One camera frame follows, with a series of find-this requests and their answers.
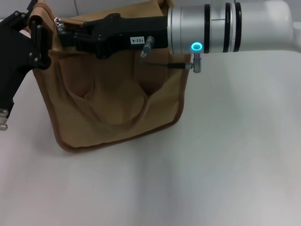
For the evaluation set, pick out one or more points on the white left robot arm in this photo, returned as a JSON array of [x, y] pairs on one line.
[[3, 113]]

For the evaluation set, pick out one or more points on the silver zipper pull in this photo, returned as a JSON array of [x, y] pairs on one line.
[[60, 24]]

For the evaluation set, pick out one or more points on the khaki canvas food bag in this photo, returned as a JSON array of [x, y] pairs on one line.
[[113, 106]]

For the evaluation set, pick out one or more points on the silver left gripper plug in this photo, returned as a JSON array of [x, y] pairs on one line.
[[3, 127]]

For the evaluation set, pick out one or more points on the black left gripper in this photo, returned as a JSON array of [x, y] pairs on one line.
[[9, 66]]

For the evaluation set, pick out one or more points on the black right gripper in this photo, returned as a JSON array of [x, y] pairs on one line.
[[141, 26]]

